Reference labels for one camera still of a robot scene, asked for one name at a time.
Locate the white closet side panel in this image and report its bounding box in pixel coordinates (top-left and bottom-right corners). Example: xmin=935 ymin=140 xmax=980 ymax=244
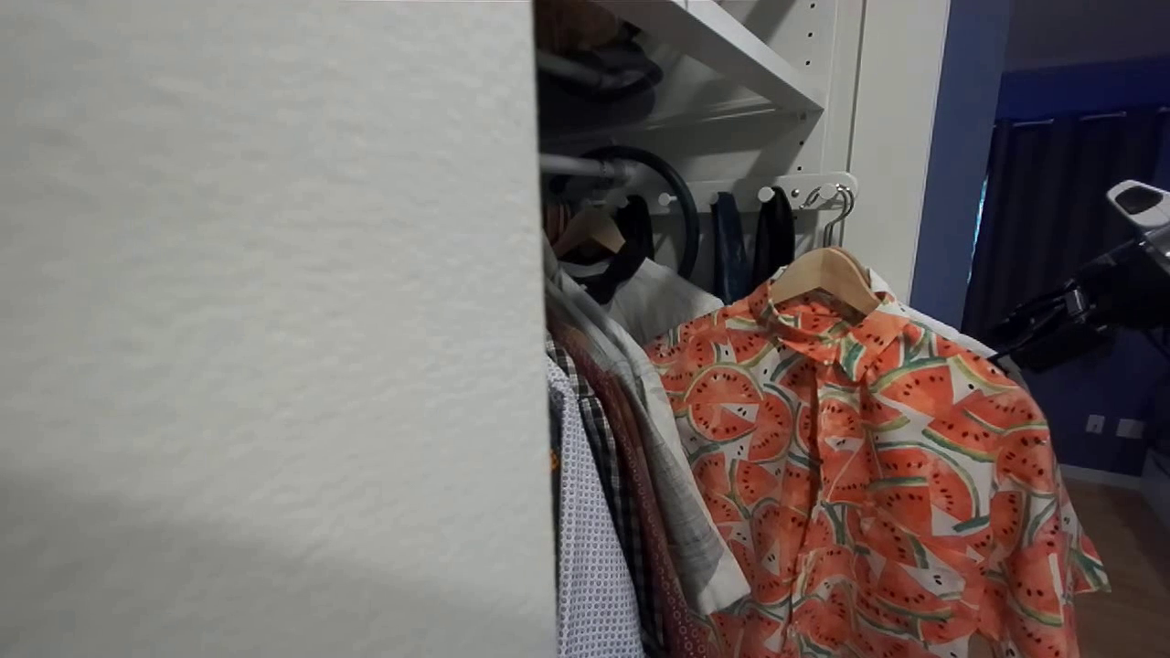
xmin=717 ymin=0 xmax=957 ymax=305

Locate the dark navy curtain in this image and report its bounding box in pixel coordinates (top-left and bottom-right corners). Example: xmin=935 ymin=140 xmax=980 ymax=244
xmin=962 ymin=106 xmax=1170 ymax=363

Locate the dark folded garment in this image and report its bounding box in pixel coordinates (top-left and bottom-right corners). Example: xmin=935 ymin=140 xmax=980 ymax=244
xmin=533 ymin=0 xmax=669 ymax=104

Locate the black hanging strap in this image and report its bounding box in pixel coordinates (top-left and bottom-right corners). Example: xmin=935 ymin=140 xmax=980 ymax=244
xmin=746 ymin=184 xmax=801 ymax=289

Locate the light wooden hanger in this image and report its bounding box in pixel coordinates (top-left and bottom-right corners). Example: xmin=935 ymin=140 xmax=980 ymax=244
xmin=554 ymin=203 xmax=632 ymax=264
xmin=764 ymin=244 xmax=886 ymax=317

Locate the white blue dotted shirt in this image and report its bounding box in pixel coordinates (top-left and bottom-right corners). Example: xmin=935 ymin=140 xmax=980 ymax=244
xmin=546 ymin=363 xmax=650 ymax=658

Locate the white closet shelf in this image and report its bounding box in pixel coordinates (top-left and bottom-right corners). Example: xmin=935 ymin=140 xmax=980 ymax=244
xmin=540 ymin=0 xmax=827 ymax=160

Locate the orange watermelon print shirt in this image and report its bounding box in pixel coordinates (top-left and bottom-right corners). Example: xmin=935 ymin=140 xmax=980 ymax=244
xmin=643 ymin=289 xmax=1117 ymax=658

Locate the plain white shirt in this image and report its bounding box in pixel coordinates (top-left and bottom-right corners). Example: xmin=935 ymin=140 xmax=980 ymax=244
xmin=872 ymin=268 xmax=1020 ymax=365

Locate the dark blue hanging strap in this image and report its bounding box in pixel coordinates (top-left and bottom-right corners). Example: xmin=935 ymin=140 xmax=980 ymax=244
xmin=710 ymin=190 xmax=758 ymax=305

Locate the metal closet rod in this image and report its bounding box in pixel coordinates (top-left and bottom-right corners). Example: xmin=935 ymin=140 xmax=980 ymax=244
xmin=537 ymin=149 xmax=635 ymax=186

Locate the white plastic hanger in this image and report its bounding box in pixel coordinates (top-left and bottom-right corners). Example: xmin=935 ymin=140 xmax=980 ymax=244
xmin=764 ymin=170 xmax=864 ymax=248

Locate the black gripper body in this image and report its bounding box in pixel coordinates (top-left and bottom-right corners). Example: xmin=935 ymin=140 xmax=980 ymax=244
xmin=985 ymin=237 xmax=1170 ymax=376

